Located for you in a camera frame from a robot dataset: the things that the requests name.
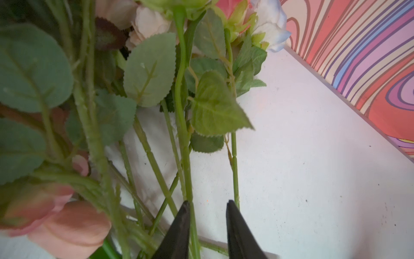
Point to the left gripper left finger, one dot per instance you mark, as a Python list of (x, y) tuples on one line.
[(176, 242)]

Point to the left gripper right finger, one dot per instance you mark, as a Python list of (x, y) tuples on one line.
[(240, 241)]

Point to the pile of artificial flowers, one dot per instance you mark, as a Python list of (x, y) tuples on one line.
[(73, 74)]

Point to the white artificial rose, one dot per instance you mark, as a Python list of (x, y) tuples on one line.
[(234, 38)]

